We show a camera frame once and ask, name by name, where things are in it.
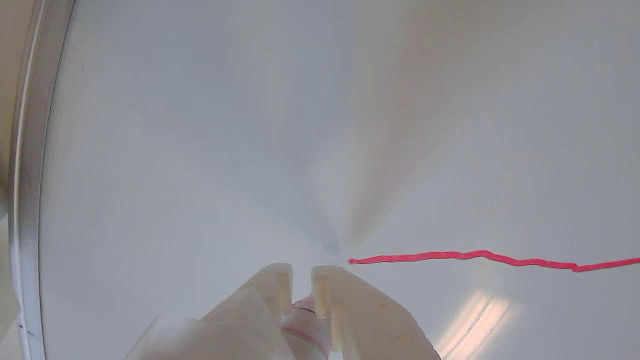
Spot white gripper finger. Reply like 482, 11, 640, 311
309, 264, 442, 360
123, 263, 297, 360

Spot large white whiteboard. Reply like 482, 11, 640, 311
9, 0, 640, 360

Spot red whiteboard marker pen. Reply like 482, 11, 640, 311
281, 296, 332, 360

